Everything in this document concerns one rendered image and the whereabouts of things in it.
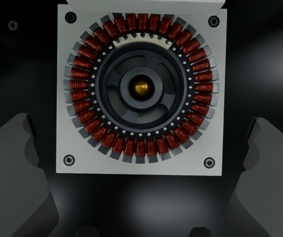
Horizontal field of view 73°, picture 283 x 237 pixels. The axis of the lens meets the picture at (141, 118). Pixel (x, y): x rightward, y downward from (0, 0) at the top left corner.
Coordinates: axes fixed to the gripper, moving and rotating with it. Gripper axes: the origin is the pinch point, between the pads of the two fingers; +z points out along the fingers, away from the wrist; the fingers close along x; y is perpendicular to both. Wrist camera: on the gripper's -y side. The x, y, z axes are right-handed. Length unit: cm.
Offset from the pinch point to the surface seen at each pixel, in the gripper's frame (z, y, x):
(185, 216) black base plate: 0.0, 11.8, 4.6
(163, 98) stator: 3.2, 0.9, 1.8
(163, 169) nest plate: 1.4, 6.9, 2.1
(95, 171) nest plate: 1.2, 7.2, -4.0
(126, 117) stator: 2.5, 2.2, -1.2
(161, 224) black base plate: -0.5, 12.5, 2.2
